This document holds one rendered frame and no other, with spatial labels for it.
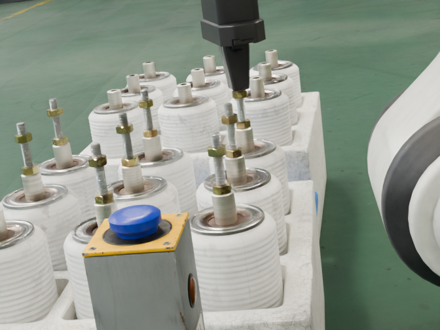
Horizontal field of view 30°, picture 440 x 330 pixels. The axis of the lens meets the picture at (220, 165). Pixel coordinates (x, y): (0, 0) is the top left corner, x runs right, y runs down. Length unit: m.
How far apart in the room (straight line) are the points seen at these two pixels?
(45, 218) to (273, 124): 0.48
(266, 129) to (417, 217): 0.71
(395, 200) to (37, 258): 0.39
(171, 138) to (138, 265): 0.72
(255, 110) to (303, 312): 0.56
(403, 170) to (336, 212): 0.89
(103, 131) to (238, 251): 0.61
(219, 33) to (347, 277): 0.47
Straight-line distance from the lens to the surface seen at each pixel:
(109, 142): 1.34
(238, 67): 0.99
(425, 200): 0.58
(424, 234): 0.59
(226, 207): 0.79
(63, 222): 0.94
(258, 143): 1.04
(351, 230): 1.41
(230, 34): 0.94
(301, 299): 0.79
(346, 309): 1.16
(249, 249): 0.77
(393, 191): 0.61
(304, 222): 0.97
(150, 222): 0.61
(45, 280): 0.86
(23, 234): 0.86
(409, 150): 0.60
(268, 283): 0.80
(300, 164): 1.26
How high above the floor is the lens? 0.54
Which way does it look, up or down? 17 degrees down
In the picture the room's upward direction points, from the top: 7 degrees counter-clockwise
